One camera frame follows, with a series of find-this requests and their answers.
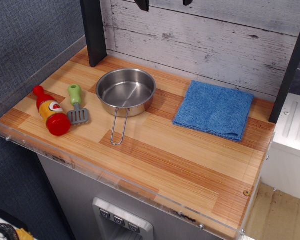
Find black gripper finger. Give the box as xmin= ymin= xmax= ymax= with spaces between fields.
xmin=134 ymin=0 xmax=150 ymax=12
xmin=182 ymin=0 xmax=193 ymax=6

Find blue cloth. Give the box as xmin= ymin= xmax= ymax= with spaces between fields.
xmin=173 ymin=80 xmax=254 ymax=142

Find stainless steel pot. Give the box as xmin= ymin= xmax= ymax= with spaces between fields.
xmin=95 ymin=68 xmax=157 ymax=146

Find red toy ketchup bottle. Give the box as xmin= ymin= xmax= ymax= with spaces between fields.
xmin=32 ymin=85 xmax=71 ymax=136

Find white drainboard counter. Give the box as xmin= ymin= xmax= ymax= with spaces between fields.
xmin=272 ymin=93 xmax=300 ymax=153

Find grey toy kitchen cabinet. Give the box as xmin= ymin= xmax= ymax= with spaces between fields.
xmin=39 ymin=155 xmax=218 ymax=240

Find silver dispenser button panel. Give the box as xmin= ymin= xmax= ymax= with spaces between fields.
xmin=92 ymin=197 xmax=154 ymax=240

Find yellow tape wad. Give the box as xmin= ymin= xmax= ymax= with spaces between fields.
xmin=15 ymin=228 xmax=35 ymax=240

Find black left support post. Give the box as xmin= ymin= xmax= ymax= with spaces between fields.
xmin=80 ymin=0 xmax=107 ymax=67

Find black support post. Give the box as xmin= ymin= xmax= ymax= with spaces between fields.
xmin=268 ymin=0 xmax=300 ymax=124
xmin=80 ymin=0 xmax=107 ymax=67

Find green handled toy spatula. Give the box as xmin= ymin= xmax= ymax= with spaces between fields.
xmin=67 ymin=84 xmax=89 ymax=125

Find black right support post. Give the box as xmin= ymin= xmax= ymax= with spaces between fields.
xmin=268 ymin=0 xmax=300 ymax=124

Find clear acrylic guard rail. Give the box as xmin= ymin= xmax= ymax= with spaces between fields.
xmin=0 ymin=48 xmax=275 ymax=240

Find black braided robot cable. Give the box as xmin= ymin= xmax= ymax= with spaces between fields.
xmin=0 ymin=222 xmax=20 ymax=240

